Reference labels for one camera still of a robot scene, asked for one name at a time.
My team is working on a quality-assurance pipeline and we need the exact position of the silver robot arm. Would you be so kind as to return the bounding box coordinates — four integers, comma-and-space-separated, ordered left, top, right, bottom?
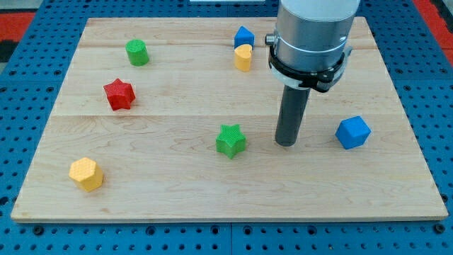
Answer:
265, 0, 360, 72

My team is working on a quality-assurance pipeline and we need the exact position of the blue cube block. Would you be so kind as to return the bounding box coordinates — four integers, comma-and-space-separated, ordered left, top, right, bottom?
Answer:
335, 116, 371, 149

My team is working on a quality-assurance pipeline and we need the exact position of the green star block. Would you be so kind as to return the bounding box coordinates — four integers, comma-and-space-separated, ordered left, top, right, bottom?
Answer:
216, 124, 246, 159

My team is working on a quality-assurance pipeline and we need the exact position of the light wooden board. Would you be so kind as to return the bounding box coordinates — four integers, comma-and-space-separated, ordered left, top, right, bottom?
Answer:
11, 17, 448, 223

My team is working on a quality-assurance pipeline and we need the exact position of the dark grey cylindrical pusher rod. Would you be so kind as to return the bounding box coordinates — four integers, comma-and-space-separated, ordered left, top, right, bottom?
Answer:
275, 86, 310, 147

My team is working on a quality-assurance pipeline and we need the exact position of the yellow heart block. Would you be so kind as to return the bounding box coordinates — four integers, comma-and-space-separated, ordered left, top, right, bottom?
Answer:
234, 44, 253, 72

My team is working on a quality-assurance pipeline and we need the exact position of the blue pentagon house block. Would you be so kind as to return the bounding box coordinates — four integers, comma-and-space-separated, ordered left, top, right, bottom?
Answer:
234, 26, 255, 49

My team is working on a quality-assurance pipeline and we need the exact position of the red star block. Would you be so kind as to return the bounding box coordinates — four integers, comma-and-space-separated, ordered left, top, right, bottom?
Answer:
103, 79, 135, 111

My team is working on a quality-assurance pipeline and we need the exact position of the green cylinder block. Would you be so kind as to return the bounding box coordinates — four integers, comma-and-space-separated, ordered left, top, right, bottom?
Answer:
125, 39, 149, 66

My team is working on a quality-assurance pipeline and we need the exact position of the yellow hexagon block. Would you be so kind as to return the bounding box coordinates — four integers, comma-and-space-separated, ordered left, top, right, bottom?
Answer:
69, 157, 104, 192

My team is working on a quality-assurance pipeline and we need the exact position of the black mounting bracket ring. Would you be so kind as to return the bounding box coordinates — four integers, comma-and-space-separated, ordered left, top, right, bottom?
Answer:
268, 45, 353, 94

